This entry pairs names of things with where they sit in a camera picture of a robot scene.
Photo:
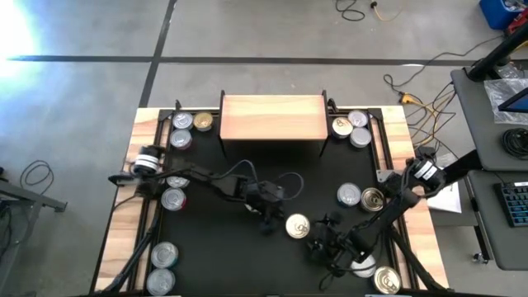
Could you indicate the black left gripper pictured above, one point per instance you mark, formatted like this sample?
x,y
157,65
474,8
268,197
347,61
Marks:
x,y
264,196

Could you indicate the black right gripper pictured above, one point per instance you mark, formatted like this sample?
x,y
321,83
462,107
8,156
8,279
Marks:
x,y
336,245

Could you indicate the teal can white text label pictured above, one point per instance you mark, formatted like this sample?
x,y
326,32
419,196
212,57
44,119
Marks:
x,y
349,194

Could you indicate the green label tin can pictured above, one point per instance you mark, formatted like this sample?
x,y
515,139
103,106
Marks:
x,y
178,182

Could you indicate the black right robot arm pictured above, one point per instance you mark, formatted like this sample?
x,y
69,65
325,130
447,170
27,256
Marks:
x,y
396,206

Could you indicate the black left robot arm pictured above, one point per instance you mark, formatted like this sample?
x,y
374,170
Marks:
x,y
198,175

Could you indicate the wooden shelf black metal legs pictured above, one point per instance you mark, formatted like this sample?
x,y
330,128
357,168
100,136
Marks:
x,y
272,117

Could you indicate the black table mat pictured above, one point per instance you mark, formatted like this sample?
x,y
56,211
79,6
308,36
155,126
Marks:
x,y
247,264

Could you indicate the white-lidded tin can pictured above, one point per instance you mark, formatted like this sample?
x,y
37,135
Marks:
x,y
367,270

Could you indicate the bronze-lidded tin can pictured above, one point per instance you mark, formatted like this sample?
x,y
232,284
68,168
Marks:
x,y
372,199

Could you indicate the gold-lidded tin can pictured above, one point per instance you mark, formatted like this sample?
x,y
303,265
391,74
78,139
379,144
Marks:
x,y
387,280
203,121

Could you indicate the red tin can white patch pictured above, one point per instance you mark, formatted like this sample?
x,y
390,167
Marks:
x,y
173,199

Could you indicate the silver-lidded teal tin can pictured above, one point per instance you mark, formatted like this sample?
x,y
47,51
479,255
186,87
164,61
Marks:
x,y
164,255

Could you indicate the red fish-print tin can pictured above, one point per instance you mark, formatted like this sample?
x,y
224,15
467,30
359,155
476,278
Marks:
x,y
180,138

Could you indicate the white paper sheet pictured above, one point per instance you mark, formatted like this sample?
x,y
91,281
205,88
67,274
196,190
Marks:
x,y
447,202

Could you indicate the black power adapter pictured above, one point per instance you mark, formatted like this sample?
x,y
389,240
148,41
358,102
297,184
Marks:
x,y
425,151

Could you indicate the teal label tin can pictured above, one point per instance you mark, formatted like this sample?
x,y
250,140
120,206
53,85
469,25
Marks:
x,y
182,120

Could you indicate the caster wheel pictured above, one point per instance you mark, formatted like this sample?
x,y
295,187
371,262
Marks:
x,y
479,258

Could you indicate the black desk leg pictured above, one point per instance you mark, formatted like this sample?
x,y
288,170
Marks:
x,y
466,165

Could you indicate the yellow power plug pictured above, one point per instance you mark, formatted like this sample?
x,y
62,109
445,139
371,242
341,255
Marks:
x,y
406,98

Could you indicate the grey desk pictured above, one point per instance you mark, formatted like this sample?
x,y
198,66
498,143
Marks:
x,y
474,123
486,231

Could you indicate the black keyboard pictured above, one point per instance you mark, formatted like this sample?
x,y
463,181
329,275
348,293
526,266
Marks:
x,y
513,204

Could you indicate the clear plastic sheet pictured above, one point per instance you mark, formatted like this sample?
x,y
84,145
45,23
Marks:
x,y
497,95

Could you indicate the grey metal stand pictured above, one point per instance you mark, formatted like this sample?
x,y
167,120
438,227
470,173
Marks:
x,y
37,199

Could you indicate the blue tablet screen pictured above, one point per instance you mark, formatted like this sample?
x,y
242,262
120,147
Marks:
x,y
517,103

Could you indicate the black monitor pole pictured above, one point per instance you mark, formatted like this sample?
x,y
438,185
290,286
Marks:
x,y
495,55

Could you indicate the blue plastic bin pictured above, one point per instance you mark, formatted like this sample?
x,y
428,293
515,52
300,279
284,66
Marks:
x,y
495,14

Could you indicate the red object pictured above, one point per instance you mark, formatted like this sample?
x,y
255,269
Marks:
x,y
520,26

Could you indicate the silver metal bracket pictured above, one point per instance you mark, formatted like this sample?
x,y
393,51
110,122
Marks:
x,y
383,175

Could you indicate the black clamp post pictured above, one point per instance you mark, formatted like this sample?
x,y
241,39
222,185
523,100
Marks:
x,y
178,105
332,105

